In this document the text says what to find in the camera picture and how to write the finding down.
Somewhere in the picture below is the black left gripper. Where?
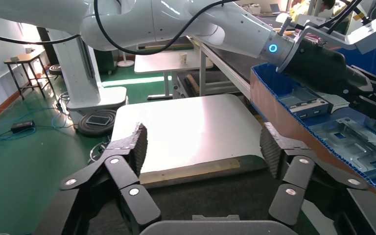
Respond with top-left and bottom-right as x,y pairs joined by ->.
277,38 -> 376,125

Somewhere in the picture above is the white pedestal stand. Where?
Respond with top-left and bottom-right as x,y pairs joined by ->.
116,51 -> 136,68

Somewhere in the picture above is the blue cable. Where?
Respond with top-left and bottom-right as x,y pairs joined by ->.
0,96 -> 76,144

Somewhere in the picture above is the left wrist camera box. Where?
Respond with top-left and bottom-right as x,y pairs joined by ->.
292,14 -> 376,55

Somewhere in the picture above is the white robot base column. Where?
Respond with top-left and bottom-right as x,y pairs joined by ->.
47,28 -> 129,119

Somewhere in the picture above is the white metal table frame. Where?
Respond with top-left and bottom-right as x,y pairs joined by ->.
188,35 -> 252,100

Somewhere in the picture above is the black power adapter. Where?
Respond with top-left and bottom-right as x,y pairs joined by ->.
10,120 -> 37,134

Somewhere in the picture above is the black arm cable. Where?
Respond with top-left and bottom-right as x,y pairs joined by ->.
93,0 -> 364,56

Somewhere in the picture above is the person in yellow shirt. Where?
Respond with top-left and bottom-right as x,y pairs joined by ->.
287,0 -> 337,21

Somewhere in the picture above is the metal bracket with side wall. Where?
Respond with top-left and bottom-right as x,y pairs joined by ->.
278,85 -> 330,120

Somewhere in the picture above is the blue corrugated box orange outside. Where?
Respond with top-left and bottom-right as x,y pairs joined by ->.
249,42 -> 376,218

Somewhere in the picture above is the small black work mat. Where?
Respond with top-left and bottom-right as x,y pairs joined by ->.
87,167 -> 338,235

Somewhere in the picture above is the black round disc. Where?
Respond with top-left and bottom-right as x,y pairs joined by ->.
77,109 -> 118,138

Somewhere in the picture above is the metal bracket with curved cutout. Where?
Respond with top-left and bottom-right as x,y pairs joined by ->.
321,92 -> 351,114

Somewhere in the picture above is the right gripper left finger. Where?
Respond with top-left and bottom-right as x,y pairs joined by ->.
60,123 -> 162,235

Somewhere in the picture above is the white rounded background table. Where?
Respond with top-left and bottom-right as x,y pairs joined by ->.
134,49 -> 214,100

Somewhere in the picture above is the smartphone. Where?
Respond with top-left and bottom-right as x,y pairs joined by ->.
85,115 -> 112,126

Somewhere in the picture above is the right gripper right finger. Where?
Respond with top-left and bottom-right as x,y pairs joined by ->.
259,122 -> 369,226

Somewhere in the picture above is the stamped sheet metal bracket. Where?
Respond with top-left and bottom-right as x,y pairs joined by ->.
307,116 -> 376,180

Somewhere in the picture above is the black coiled ring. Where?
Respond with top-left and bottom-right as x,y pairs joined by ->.
47,64 -> 63,76

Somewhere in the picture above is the brown side table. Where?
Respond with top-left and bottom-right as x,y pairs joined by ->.
3,48 -> 56,100

